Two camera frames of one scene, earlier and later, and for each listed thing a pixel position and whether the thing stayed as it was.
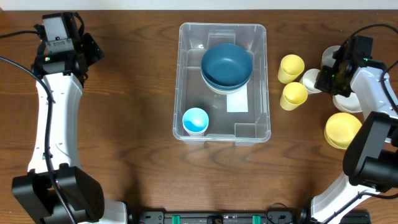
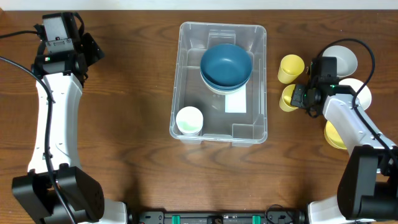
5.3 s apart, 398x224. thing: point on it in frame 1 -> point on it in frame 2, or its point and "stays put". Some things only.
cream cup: (309, 78) -> (189, 119)
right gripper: (321, 82) -> (296, 99)
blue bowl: (226, 64) stays put
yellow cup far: (291, 66) stays put
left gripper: (94, 51) stays put
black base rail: (218, 217) stays put
